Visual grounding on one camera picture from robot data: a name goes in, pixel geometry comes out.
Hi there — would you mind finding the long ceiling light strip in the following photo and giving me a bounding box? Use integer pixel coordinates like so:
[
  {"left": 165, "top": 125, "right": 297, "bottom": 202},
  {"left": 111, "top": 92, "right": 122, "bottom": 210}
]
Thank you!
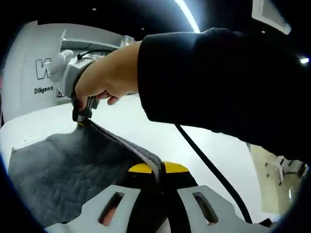
[{"left": 173, "top": 0, "right": 201, "bottom": 33}]

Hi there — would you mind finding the person's right hand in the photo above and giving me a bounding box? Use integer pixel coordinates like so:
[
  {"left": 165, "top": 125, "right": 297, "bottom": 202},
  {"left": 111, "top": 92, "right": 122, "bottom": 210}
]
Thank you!
[{"left": 73, "top": 40, "right": 143, "bottom": 115}]

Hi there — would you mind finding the thick black cable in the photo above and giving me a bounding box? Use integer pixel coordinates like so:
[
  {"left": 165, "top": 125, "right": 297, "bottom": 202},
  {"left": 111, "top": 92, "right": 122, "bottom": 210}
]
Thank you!
[{"left": 175, "top": 123, "right": 255, "bottom": 224}]

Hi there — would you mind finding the grey towel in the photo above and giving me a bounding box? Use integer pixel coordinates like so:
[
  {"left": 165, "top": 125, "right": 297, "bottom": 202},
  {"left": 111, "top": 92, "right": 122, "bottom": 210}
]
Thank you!
[{"left": 8, "top": 118, "right": 163, "bottom": 225}]

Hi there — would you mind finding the black plug with cable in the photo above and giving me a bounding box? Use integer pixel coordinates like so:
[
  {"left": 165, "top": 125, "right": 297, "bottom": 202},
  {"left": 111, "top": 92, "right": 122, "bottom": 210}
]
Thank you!
[{"left": 77, "top": 50, "right": 109, "bottom": 59}]

